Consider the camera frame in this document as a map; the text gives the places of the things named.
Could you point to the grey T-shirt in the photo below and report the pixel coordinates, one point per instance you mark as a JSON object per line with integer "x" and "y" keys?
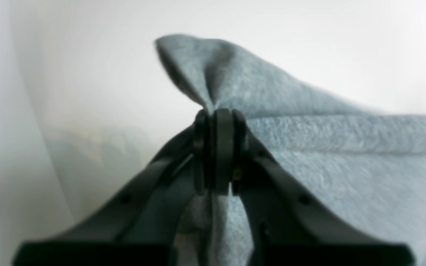
{"x": 367, "y": 167}

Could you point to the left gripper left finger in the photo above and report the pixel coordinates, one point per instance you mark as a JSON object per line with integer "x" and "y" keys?
{"x": 137, "y": 226}

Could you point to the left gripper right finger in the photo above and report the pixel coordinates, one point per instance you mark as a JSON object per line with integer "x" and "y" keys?
{"x": 289, "y": 225}

